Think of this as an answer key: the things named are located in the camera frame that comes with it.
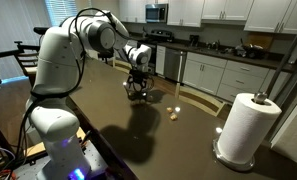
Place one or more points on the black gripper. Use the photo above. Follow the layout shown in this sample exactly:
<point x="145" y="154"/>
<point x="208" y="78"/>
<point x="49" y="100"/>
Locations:
<point x="139" y="75"/>

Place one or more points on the blue lit robot base table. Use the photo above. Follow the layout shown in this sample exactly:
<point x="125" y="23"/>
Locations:
<point x="28" y="168"/>

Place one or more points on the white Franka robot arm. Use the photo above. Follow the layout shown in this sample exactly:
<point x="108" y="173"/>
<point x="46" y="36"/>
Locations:
<point x="54" y="66"/>

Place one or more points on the cream wooden chair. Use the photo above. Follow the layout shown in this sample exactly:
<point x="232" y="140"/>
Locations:
<point x="201" y="96"/>
<point x="123" y="65"/>

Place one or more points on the wrapped burger gummy candy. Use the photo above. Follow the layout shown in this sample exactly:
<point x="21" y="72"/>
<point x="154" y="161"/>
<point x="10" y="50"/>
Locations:
<point x="173" y="116"/>
<point x="169" y="109"/>

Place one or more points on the stainless steel dishwasher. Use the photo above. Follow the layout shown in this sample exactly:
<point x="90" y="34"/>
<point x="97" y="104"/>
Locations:
<point x="174" y="65"/>

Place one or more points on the black kitchen stove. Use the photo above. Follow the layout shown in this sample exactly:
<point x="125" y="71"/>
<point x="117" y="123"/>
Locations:
<point x="159" y="35"/>

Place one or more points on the black coffee maker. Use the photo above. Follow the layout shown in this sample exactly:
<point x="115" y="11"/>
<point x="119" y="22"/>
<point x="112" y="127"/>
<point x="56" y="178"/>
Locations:
<point x="194" y="40"/>

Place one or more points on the stainless steel microwave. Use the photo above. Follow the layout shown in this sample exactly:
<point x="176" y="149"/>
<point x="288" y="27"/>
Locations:
<point x="156" y="12"/>

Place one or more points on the dark kitchen countertop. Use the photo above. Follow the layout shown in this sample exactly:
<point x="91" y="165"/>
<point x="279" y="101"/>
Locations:
<point x="221" y="55"/>

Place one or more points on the white lower cabinets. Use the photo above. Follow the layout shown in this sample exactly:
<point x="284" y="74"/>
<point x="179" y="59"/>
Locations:
<point x="228" y="76"/>

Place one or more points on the white cabinets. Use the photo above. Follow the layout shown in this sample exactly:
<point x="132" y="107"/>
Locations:
<point x="228" y="76"/>
<point x="228" y="10"/>

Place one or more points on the white window blinds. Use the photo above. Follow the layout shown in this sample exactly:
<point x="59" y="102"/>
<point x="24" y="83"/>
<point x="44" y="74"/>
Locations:
<point x="59" y="11"/>

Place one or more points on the dark wooden chair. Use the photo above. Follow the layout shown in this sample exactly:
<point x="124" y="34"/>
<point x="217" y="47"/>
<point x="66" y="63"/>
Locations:
<point x="26" y="60"/>

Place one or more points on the white paper towel roll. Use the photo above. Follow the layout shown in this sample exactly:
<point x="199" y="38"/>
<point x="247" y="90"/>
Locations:
<point x="248" y="130"/>

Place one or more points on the white upper cabinets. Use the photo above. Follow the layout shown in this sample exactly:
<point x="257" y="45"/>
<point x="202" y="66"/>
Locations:
<point x="228" y="10"/>

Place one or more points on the dark cooking pot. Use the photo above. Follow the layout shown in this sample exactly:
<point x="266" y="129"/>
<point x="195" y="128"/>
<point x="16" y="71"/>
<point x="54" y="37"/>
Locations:
<point x="251" y="50"/>

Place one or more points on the wooden cutting board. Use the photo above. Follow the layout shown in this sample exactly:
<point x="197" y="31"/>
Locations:
<point x="260" y="40"/>

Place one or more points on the grey diagonal metal pole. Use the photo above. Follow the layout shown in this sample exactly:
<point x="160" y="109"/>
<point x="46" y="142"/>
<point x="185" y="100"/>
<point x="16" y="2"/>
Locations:
<point x="288" y="56"/>

